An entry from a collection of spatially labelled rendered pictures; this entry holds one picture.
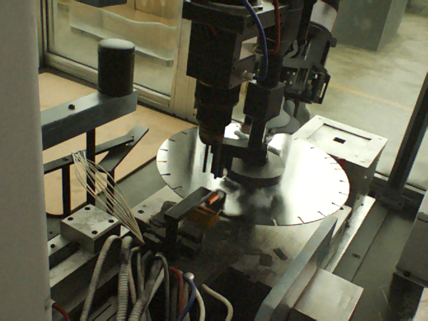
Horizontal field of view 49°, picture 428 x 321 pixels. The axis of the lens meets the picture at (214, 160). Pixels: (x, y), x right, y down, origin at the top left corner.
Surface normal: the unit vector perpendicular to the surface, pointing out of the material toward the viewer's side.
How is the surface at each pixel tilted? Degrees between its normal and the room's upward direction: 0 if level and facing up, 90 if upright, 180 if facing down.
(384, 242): 0
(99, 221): 0
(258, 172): 5
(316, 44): 60
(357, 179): 90
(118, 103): 90
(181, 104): 90
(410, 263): 90
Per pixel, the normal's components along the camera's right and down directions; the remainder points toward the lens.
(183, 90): -0.52, 0.36
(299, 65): -0.59, -0.22
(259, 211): 0.13, -0.86
